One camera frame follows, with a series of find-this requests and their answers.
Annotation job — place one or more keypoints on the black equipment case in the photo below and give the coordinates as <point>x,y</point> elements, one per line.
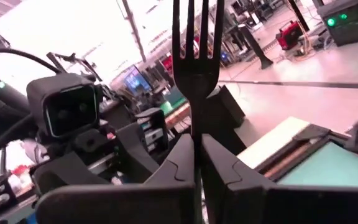
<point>225,109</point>

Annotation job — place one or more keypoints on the light wooden table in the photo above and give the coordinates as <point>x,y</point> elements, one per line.
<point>179,116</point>

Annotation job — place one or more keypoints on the monitor with blue screen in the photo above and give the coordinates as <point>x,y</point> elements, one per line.
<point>135,81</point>

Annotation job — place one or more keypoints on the black pedestal stand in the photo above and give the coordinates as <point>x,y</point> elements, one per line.
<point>256,49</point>

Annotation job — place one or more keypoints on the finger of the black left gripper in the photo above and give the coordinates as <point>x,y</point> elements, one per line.
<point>138,155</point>
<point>67,174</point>

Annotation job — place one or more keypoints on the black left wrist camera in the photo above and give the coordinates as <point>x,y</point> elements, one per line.
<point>70,112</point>

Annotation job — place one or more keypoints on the black computer green lights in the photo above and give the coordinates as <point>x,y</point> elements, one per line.
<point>350,25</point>

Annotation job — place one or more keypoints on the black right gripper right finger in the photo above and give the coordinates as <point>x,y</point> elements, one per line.
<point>259,205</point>

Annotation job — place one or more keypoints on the red and black toolbox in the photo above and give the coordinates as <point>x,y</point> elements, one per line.
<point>289,35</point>

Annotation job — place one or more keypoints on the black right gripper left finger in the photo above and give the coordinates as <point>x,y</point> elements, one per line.
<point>135,205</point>

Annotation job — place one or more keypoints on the black rig frame post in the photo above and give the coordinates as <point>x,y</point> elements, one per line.
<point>134,31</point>

